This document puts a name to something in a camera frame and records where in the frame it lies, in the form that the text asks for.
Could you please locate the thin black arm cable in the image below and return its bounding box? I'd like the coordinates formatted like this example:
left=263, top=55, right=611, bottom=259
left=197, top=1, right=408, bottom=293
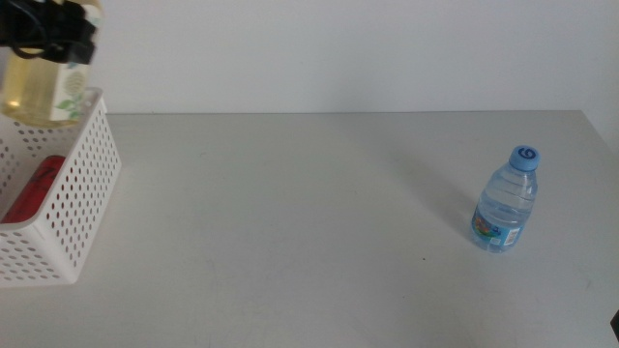
left=9, top=41, right=57, bottom=62

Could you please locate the yellow tea bottle white cap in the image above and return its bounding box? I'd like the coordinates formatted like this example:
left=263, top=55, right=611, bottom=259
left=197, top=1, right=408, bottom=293
left=0, top=0, right=105, bottom=130

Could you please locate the red cola can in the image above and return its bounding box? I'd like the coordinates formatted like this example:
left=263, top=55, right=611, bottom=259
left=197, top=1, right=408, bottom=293
left=0, top=154, right=68, bottom=224

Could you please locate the white perforated plastic basket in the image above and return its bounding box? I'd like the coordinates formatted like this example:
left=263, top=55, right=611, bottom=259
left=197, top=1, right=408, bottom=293
left=0, top=86, right=123, bottom=287

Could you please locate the clear water bottle blue cap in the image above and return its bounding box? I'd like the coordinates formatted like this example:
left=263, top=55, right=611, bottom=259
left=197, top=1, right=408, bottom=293
left=469, top=144, right=542, bottom=254

